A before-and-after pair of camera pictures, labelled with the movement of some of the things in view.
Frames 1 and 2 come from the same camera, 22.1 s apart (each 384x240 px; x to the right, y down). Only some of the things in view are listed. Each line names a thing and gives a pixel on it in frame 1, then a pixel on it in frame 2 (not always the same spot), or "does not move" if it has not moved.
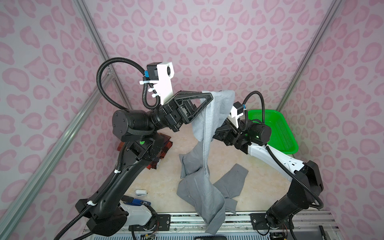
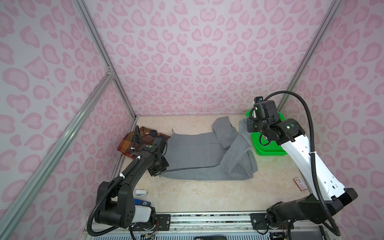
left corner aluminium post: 86,17 does not move
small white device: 139,192 does not move
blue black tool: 130,200 does not move
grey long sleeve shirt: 198,183 -> 224,154
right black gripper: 228,132 -> 250,127
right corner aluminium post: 331,13 does not move
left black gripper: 176,111 -> 153,172
